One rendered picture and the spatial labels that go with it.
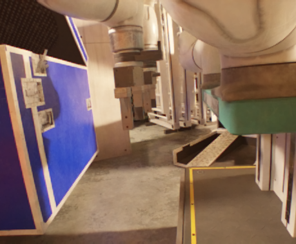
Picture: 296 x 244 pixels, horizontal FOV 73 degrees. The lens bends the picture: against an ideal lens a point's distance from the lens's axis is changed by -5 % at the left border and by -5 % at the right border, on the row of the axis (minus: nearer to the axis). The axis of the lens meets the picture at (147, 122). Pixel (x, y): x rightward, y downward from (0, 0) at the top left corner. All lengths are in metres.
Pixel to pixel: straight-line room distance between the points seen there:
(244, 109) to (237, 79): 0.07
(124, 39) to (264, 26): 0.37
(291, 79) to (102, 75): 1.97
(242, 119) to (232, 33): 0.18
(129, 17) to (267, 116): 0.37
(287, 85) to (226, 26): 0.22
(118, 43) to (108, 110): 1.74
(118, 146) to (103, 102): 0.52
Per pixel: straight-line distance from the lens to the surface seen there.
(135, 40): 0.54
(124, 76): 0.51
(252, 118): 0.38
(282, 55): 0.42
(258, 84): 0.40
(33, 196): 1.02
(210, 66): 0.88
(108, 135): 2.29
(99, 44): 2.28
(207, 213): 0.78
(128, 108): 0.50
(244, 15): 0.21
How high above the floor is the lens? 0.76
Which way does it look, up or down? 10 degrees down
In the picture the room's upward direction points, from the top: 5 degrees counter-clockwise
